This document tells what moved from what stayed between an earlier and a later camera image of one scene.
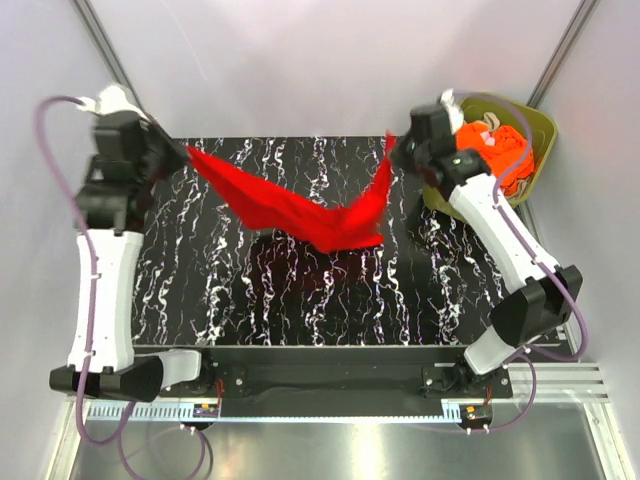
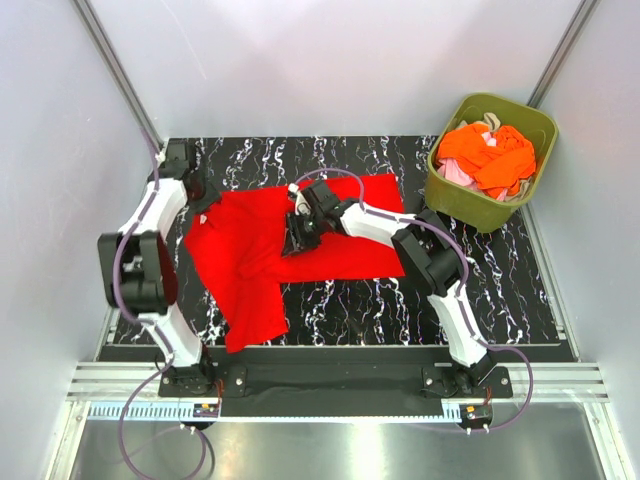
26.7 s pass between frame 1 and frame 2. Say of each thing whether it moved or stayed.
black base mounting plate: stayed
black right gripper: moved
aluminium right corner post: stayed
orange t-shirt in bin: stayed
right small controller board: stayed
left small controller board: stayed
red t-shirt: moved
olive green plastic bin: stayed
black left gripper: moved
